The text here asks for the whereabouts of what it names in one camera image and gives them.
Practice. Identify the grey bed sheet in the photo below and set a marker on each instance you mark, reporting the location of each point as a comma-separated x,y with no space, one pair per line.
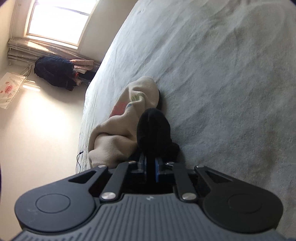
226,73

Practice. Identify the beige and black sweatshirt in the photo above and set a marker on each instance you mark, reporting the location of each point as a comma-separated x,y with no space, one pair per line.
115,140

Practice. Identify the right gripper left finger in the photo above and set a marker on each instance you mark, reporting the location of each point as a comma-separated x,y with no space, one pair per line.
127,178

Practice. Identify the dark jacket on rack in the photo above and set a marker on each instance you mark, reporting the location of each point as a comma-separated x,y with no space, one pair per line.
56,70

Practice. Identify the pink clothes on rack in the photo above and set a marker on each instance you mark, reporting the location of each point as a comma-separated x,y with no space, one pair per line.
81,66

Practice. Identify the white printed wall cloth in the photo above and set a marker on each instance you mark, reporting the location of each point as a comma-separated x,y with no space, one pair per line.
10,84

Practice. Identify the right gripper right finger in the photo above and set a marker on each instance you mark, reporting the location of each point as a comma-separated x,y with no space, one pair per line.
175,175

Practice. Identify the bright window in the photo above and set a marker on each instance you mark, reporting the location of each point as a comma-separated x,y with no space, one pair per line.
59,22

